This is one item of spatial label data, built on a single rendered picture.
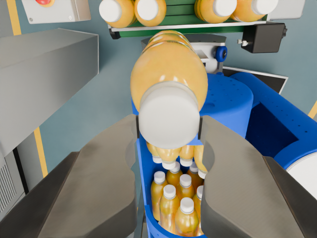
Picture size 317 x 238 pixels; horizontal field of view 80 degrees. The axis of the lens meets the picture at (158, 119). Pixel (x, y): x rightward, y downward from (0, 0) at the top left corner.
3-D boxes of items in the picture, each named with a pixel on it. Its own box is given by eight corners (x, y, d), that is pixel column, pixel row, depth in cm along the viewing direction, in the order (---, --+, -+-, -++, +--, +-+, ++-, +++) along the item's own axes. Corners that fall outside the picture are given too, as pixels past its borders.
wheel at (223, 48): (214, 63, 54) (221, 63, 53) (215, 46, 52) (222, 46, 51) (221, 60, 57) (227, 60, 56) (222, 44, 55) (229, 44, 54)
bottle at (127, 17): (111, 8, 55) (87, 7, 39) (129, -10, 53) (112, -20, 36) (127, 29, 57) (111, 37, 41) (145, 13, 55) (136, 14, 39)
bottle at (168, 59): (186, 80, 32) (204, 153, 15) (144, 74, 31) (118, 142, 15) (196, 34, 28) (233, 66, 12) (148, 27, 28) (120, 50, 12)
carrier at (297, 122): (257, 66, 135) (216, 78, 140) (373, 138, 59) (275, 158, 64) (260, 101, 148) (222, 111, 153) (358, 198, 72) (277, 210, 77)
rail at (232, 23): (114, 30, 54) (111, 31, 51) (113, 27, 53) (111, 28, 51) (260, 23, 51) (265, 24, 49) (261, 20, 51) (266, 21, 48)
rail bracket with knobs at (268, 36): (232, 47, 59) (244, 54, 50) (236, 21, 56) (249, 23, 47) (265, 46, 59) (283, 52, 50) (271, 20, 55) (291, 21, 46)
